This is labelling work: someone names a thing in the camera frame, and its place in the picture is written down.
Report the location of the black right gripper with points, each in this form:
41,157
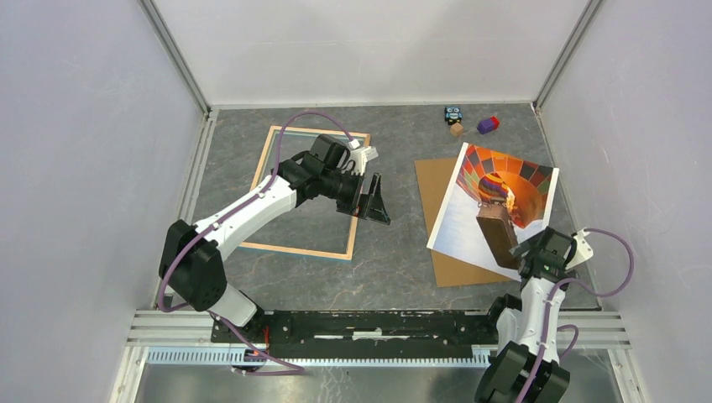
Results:
520,248

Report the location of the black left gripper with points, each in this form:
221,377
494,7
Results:
371,206

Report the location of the hot air balloon photo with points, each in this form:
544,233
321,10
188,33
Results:
494,201

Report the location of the brown cardboard backing board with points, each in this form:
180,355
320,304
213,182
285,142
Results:
433,177

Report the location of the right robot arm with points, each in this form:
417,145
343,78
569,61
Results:
527,366

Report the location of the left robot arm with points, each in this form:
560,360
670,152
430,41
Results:
193,254

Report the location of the small wooden cube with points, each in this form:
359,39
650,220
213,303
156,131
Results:
456,130

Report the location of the blue owl toy block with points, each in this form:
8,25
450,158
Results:
452,115

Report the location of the purple and red block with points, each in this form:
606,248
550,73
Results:
488,125

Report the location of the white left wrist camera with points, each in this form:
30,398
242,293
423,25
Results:
359,156

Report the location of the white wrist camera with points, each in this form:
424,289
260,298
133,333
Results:
584,251
359,156

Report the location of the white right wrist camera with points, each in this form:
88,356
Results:
584,251

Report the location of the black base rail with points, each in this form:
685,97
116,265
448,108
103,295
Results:
389,334

